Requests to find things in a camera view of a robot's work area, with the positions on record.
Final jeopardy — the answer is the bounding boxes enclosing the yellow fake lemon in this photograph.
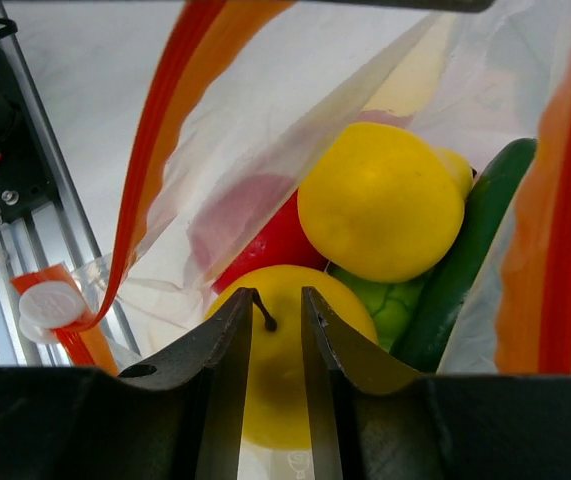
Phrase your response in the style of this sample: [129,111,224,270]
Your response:
[297,122,473,283]

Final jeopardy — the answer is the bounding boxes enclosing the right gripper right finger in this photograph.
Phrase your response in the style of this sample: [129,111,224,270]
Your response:
[301,287,421,479]

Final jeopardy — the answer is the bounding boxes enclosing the light green fake vegetable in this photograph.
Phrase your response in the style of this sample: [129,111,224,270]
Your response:
[327,264,432,351]

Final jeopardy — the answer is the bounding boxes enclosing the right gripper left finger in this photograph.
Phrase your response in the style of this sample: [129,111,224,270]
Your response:
[119,288,254,479]

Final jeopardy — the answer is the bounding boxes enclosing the red fake apple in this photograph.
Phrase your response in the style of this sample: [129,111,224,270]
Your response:
[212,191,329,293]

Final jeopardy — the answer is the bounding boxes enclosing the yellow fake apple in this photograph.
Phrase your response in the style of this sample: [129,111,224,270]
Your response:
[208,265,378,450]

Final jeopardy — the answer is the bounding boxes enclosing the green fake cucumber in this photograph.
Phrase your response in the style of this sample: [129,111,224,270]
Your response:
[390,138,537,373]

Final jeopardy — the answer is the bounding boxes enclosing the aluminium rail frame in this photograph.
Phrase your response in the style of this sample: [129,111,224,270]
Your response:
[0,0,141,369]

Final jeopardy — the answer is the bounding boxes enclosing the clear zip top bag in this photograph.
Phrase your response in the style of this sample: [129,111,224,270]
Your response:
[14,1,571,350]

